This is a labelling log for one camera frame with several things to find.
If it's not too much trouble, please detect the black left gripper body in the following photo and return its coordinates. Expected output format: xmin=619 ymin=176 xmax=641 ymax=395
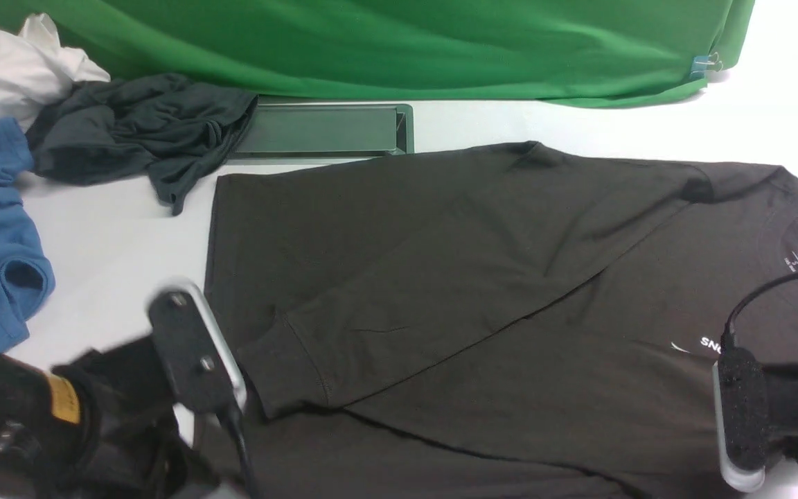
xmin=53 ymin=337 xmax=222 ymax=498

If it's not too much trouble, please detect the gray long-sleeved shirt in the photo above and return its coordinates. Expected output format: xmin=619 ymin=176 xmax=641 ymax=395
xmin=206 ymin=142 xmax=798 ymax=498

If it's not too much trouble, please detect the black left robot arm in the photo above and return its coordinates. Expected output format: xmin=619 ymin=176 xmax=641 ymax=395
xmin=0 ymin=338 xmax=224 ymax=498

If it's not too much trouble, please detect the dark teal shirt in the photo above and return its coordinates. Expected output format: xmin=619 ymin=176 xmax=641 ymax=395
xmin=26 ymin=73 xmax=259 ymax=217

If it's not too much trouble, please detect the white shirt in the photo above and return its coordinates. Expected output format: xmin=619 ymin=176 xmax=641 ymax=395
xmin=0 ymin=13 xmax=110 ymax=130

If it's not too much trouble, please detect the blue binder clip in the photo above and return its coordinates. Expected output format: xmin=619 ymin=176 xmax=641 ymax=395
xmin=689 ymin=51 xmax=723 ymax=80

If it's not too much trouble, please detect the green backdrop cloth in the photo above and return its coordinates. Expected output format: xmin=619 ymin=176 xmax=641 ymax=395
xmin=0 ymin=1 xmax=754 ymax=108

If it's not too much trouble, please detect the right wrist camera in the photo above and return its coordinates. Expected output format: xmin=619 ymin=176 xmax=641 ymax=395
xmin=712 ymin=347 xmax=769 ymax=493

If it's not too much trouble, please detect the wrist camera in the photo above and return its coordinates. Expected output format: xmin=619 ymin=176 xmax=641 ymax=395
xmin=712 ymin=347 xmax=769 ymax=493
xmin=147 ymin=280 xmax=248 ymax=414

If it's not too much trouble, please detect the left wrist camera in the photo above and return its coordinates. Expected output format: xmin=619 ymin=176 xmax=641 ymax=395
xmin=147 ymin=280 xmax=248 ymax=414

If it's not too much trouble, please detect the metal table cable tray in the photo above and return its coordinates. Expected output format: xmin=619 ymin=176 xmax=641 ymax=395
xmin=228 ymin=103 xmax=415 ymax=164

